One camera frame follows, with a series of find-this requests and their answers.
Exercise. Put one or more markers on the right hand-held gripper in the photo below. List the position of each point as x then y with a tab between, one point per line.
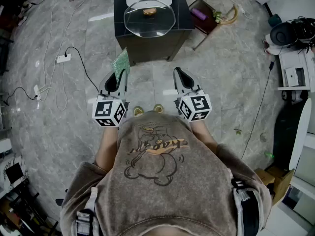
194	106

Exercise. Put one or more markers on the purple bottle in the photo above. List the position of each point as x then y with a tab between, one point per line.
198	13

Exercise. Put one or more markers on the brown printed shirt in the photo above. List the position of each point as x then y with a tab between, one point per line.
167	181

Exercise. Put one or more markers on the small white power adapter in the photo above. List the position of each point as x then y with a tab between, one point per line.
36	90

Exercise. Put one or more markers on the small green plant sprig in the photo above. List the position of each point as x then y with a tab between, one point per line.
217	15

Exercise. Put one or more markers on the white printer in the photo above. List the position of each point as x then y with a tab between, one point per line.
296	70

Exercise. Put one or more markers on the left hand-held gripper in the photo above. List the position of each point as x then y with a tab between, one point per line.
105	108

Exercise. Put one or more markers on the person's right forearm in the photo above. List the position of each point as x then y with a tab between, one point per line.
204	135

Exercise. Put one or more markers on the person's left forearm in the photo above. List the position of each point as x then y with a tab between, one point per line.
106	146

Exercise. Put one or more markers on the dark green round container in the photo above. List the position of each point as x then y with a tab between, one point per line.
274	20

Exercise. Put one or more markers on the white oval board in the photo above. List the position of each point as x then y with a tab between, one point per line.
300	134

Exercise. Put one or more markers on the person's shoe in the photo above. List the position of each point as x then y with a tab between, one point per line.
158	108
138	111

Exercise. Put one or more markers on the green scrub sponge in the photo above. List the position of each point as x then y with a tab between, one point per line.
121	63

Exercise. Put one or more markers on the white power strip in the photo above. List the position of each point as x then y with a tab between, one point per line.
63	58

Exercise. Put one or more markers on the cardboard box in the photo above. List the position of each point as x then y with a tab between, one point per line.
278	181

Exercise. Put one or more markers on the black side table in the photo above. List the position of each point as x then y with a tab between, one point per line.
152	47

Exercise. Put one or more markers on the green plastic bottle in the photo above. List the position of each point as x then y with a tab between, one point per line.
269	155

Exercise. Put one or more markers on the person's right shoe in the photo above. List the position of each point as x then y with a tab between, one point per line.
158	108

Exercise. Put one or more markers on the person's left shoe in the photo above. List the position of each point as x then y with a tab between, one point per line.
138	111

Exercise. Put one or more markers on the green leaf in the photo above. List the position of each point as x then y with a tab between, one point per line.
238	131

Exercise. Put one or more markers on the dark wooden chair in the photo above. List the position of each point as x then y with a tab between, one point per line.
208	24

